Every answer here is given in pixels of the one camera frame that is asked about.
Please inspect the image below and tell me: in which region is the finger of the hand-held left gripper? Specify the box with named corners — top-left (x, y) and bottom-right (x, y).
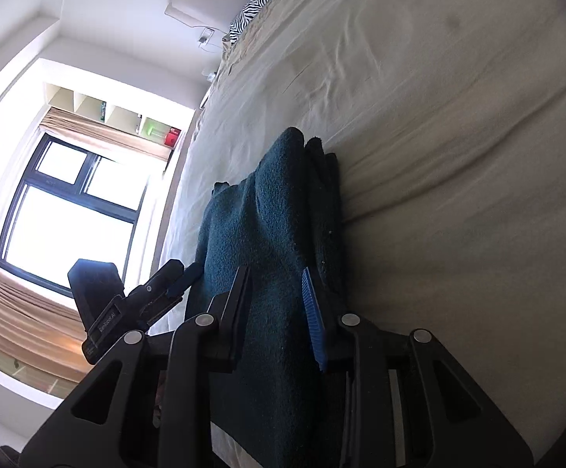
top-left (139, 262), bottom-right (206, 333)
top-left (126, 259), bottom-right (185, 305)

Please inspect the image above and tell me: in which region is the black framed window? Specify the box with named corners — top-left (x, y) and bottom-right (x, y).
top-left (0, 131), bottom-right (150, 298)

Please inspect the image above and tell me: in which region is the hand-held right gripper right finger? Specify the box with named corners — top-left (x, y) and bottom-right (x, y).
top-left (301, 267), bottom-right (537, 468)

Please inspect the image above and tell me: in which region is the dark teal knit sweater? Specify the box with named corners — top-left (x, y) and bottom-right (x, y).
top-left (194, 127), bottom-right (357, 468)

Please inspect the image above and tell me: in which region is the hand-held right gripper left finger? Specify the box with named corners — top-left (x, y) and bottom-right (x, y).
top-left (20, 266), bottom-right (255, 468)

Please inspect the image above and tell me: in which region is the white wall shelf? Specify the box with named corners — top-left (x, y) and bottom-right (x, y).
top-left (43, 82), bottom-right (189, 148)

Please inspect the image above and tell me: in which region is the zebra print pillow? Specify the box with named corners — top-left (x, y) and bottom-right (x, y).
top-left (228, 0), bottom-right (291, 42)

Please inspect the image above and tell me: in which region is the cream bed sheet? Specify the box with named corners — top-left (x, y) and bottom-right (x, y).
top-left (156, 0), bottom-right (566, 468)

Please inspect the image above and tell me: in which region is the white charger with cable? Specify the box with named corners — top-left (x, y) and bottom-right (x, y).
top-left (196, 23), bottom-right (231, 53)

